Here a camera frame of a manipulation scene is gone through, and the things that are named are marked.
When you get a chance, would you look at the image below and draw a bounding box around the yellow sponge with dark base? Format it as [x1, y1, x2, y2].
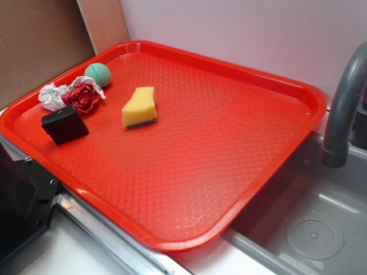
[122, 87, 158, 128]

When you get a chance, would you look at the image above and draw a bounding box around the crumpled red white paper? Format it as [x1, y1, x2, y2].
[38, 76, 106, 114]

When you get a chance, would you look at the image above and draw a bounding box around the grey curved faucet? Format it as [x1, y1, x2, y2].
[321, 42, 366, 168]

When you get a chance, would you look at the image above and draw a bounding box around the red plastic tray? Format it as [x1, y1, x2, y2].
[1, 41, 326, 252]

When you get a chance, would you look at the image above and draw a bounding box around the grey sink basin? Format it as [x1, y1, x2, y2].
[223, 120, 366, 274]

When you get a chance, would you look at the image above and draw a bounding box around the black bracket with screws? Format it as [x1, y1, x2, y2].
[1, 146, 61, 264]

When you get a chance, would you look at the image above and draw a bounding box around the green dimpled ball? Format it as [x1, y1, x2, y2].
[84, 63, 111, 88]

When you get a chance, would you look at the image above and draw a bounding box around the black box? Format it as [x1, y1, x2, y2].
[41, 105, 89, 145]

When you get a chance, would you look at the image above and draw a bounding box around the brown cardboard panel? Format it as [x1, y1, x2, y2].
[1, 1, 95, 109]

